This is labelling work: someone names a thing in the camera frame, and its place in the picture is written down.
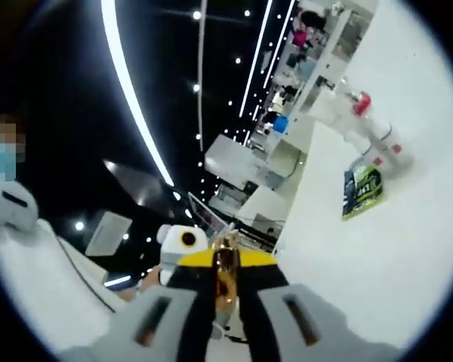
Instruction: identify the red collar skincare bottle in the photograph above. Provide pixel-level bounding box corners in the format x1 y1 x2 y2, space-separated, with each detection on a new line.
338 76 393 143

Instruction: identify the person's left hand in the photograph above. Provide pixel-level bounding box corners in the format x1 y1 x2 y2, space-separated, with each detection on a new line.
137 264 163 298

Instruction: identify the long ceiling light strip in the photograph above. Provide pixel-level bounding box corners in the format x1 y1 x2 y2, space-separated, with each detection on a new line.
100 0 174 188

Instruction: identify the green black skincare sachet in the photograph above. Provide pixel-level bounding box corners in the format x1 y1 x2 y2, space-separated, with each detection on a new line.
341 164 388 222

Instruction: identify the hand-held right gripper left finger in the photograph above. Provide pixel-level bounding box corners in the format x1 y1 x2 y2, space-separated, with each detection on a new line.
56 247 217 362

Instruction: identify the white skincare tube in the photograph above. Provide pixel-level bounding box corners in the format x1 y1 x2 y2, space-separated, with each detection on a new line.
316 90 358 144

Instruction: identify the red wall poster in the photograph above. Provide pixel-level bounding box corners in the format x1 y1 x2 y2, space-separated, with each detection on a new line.
292 29 311 49

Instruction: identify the group of ceiling spotlights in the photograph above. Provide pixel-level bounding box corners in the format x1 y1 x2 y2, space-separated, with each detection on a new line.
192 11 284 242

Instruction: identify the gold skincare sachet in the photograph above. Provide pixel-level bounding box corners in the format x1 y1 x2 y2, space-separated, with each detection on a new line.
211 229 243 314

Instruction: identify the person's white shirt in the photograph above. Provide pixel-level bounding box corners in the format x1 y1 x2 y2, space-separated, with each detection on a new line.
0 216 140 362

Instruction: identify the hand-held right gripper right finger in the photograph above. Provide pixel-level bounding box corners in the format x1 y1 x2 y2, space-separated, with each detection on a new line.
238 247 401 362

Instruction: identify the white chest device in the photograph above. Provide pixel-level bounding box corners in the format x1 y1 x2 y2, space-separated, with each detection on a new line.
0 176 39 232

